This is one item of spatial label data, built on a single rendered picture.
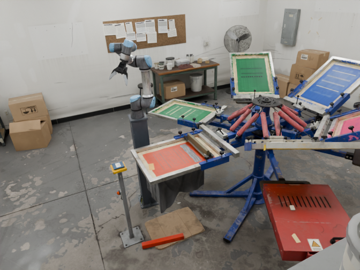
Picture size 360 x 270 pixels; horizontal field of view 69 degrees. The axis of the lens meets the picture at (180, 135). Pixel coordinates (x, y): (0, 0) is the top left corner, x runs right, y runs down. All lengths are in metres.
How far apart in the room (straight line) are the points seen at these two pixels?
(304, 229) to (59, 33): 5.22
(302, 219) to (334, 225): 0.17
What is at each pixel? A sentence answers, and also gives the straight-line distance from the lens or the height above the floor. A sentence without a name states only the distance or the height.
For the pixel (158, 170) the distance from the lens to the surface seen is 2.42.
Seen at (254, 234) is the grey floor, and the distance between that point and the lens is 3.19.
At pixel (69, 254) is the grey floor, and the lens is 3.25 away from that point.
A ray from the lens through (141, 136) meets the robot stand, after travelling 2.93.
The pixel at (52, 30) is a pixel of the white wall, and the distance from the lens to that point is 5.82.
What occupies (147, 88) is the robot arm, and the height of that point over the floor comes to 1.53.
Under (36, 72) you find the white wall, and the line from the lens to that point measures 5.94.
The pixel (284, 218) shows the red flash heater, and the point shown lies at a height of 1.10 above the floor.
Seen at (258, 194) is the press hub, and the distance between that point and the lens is 3.51.
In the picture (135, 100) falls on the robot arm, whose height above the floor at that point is 1.40.
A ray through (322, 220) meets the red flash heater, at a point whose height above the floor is 1.10.
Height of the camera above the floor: 2.37
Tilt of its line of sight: 28 degrees down
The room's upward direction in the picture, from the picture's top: 3 degrees counter-clockwise
